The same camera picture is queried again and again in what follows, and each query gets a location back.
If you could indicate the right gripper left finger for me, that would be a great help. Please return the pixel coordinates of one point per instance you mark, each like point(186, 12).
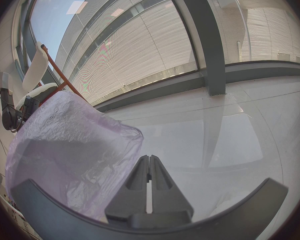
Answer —
point(135, 196)

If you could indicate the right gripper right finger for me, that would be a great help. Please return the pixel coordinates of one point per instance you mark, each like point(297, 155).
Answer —
point(165, 196)

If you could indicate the purple plastic bag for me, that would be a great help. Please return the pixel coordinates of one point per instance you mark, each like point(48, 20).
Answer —
point(65, 124)

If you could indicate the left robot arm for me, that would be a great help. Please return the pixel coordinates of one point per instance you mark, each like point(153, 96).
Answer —
point(8, 114)

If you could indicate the white trash bin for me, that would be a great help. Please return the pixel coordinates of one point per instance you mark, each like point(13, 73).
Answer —
point(52, 154)

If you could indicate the window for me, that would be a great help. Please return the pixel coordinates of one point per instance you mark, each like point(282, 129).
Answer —
point(210, 59)

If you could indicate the white cushioned wooden chair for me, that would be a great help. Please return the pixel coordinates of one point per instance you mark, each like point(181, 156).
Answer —
point(36, 66)

